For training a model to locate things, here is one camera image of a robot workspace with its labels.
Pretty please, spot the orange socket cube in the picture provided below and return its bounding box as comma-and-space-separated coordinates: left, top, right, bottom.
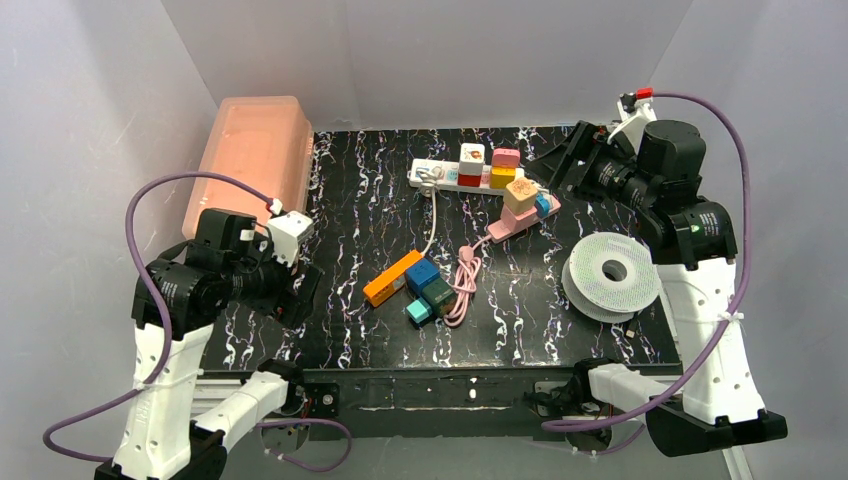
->
363, 250, 423, 308

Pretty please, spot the teal white charger plug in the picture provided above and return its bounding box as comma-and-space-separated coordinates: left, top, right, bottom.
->
404, 298, 433, 329

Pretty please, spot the pink power cord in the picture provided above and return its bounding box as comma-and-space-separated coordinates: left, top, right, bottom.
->
442, 233, 495, 329

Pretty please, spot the pink translucent storage box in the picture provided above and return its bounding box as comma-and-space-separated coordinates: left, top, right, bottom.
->
181, 96, 313, 239

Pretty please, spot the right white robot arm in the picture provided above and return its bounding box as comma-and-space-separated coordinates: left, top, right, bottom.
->
528, 120, 788, 457

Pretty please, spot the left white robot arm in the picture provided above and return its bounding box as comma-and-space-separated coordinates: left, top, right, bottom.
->
95, 208, 320, 479

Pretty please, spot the tan yellow charger plug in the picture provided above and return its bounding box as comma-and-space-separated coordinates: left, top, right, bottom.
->
503, 177, 539, 216

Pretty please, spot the pink charger plug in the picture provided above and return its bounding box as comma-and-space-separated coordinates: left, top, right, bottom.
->
491, 148, 521, 169

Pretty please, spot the white red charger plug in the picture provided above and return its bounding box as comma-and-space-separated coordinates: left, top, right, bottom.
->
457, 143, 485, 187

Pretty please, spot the blue socket cube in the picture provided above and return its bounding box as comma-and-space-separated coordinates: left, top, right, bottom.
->
404, 258, 440, 296

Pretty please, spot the dark green socket cube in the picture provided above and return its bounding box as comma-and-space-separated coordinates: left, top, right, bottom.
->
421, 277, 458, 317

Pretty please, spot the pink power strip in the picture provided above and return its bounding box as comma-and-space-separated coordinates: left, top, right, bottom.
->
486, 194, 561, 243

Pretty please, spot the white filament spool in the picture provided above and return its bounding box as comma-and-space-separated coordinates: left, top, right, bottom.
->
561, 232, 661, 324

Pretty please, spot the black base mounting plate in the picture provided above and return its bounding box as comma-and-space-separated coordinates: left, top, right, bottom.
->
238, 360, 639, 444

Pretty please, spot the white power strip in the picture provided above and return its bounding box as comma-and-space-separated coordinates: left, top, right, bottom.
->
408, 159, 524, 195

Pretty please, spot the blue plug with white cable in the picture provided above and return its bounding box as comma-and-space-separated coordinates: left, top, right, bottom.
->
534, 193, 552, 219

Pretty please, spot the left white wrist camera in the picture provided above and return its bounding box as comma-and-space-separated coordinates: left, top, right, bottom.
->
266, 211, 314, 267

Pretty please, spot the white coiled cord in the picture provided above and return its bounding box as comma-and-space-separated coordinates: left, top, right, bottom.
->
417, 165, 444, 256

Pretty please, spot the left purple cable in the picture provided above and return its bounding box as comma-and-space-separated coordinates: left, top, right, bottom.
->
42, 172, 354, 473

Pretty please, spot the purple cable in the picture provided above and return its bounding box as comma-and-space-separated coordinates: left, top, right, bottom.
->
539, 91, 753, 457
42, 172, 354, 473

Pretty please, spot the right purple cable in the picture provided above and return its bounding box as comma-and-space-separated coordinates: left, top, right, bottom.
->
539, 91, 753, 457

